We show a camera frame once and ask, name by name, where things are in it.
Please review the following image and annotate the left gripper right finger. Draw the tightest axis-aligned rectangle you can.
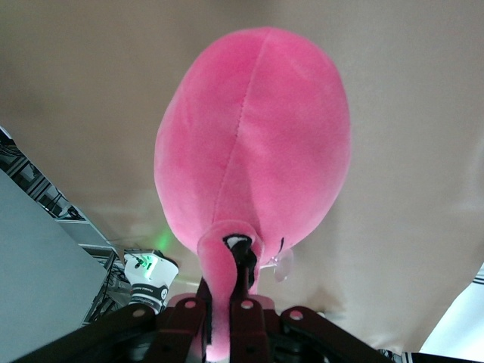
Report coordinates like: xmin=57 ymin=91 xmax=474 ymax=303
xmin=228 ymin=296 xmax=396 ymax=363

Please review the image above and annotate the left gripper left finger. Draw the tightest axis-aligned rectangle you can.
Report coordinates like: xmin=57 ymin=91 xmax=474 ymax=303
xmin=11 ymin=278 xmax=213 ymax=363

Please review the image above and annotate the hot pink round plush toy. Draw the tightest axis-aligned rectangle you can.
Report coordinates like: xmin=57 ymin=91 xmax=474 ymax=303
xmin=154 ymin=26 xmax=352 ymax=362

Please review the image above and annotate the brown table cover mat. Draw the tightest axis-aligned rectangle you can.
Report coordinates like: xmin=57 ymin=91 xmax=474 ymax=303
xmin=0 ymin=0 xmax=484 ymax=351

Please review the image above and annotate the aluminium table edge rail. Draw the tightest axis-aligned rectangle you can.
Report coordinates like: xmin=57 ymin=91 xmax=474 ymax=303
xmin=52 ymin=217 xmax=118 ymax=253

